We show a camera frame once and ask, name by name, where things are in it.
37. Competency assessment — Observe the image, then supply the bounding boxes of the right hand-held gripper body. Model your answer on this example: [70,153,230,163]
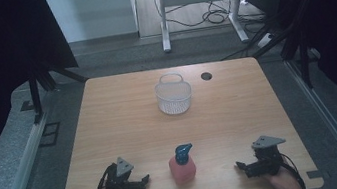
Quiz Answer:
[241,132,291,180]

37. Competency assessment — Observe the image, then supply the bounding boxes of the white cabinet panel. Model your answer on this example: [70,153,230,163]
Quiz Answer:
[45,0,141,46]

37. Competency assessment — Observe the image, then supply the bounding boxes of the black metal stand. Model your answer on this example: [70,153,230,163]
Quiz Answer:
[24,60,95,127]
[242,0,326,97]

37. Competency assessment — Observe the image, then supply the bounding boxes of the white plastic basket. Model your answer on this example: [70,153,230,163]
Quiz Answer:
[152,70,196,118]

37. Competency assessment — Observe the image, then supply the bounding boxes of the grey table bracket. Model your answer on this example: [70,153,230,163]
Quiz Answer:
[305,169,323,181]

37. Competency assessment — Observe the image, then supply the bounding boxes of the white power strip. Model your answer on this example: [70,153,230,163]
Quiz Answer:
[255,31,277,50]

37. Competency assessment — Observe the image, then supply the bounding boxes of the pink soap bottle blue pump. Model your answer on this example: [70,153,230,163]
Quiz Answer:
[165,142,200,187]

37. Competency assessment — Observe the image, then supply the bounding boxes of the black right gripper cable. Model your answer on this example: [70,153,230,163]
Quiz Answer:
[278,149,308,189]

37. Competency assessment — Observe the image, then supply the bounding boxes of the black floor plate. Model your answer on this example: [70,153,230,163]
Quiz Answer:
[36,121,65,149]

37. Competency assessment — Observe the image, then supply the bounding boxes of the person's right hand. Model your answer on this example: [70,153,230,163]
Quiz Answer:
[265,163,303,189]

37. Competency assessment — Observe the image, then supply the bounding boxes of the round black table grommet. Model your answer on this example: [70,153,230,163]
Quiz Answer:
[200,71,214,82]

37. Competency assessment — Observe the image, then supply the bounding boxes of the black tangled floor cables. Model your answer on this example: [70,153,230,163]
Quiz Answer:
[162,0,268,35]

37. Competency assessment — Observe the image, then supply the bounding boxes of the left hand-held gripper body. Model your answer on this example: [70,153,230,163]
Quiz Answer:
[100,153,146,189]

